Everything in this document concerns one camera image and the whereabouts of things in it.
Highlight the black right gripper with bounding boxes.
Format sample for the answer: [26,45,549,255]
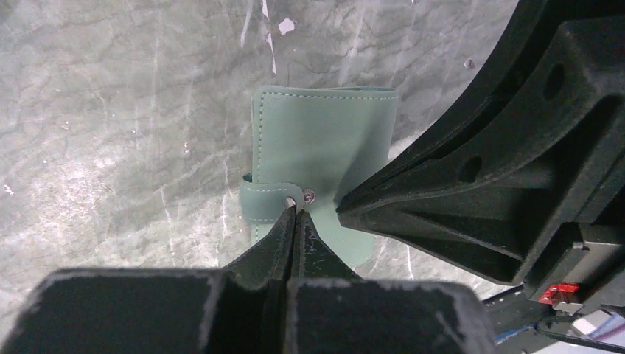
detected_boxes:
[338,17,624,312]

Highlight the green card holder wallet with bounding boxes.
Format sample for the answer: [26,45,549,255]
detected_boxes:
[239,86,399,267]

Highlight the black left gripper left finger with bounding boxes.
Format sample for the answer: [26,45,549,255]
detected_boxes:
[1,207,297,353]

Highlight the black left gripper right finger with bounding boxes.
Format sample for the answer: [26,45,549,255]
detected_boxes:
[285,209,499,354]

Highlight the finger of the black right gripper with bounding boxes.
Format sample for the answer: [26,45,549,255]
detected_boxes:
[385,0,625,172]

